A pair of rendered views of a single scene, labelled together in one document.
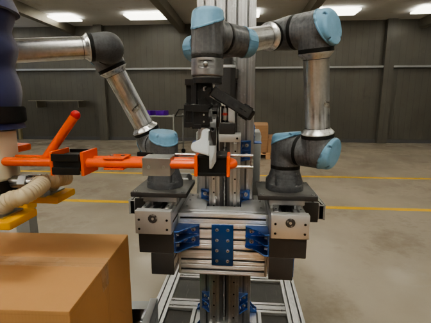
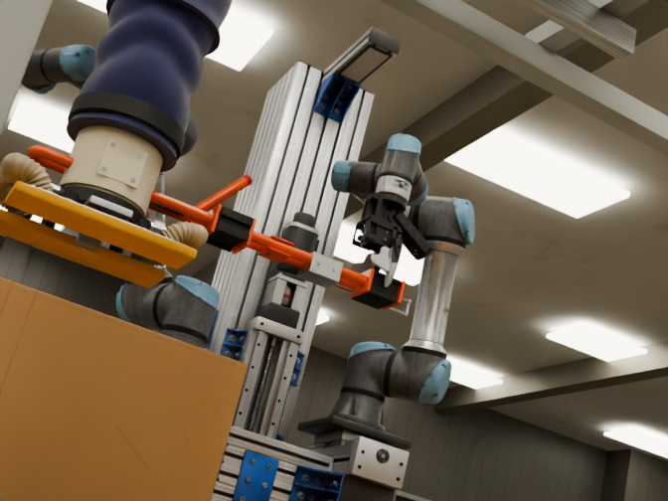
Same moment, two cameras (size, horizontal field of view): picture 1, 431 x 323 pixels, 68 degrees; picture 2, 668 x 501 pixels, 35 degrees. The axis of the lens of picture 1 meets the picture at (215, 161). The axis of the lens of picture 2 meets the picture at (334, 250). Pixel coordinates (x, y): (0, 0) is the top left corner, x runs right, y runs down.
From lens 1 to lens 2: 175 cm
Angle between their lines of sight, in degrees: 39
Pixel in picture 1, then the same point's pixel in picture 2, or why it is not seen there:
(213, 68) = (406, 192)
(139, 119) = not seen: hidden behind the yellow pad
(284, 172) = (368, 398)
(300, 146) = (401, 361)
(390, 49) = not seen: hidden behind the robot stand
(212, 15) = (417, 145)
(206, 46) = (406, 170)
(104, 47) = (191, 130)
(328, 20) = (469, 213)
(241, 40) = (421, 182)
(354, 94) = not seen: outside the picture
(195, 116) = (378, 231)
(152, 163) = (324, 261)
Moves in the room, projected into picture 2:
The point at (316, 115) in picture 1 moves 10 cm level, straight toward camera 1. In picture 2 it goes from (432, 321) to (445, 311)
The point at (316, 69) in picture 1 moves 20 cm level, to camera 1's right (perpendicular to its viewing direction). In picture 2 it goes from (444, 263) to (505, 290)
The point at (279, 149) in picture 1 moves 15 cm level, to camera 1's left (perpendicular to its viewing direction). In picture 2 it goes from (367, 363) to (317, 344)
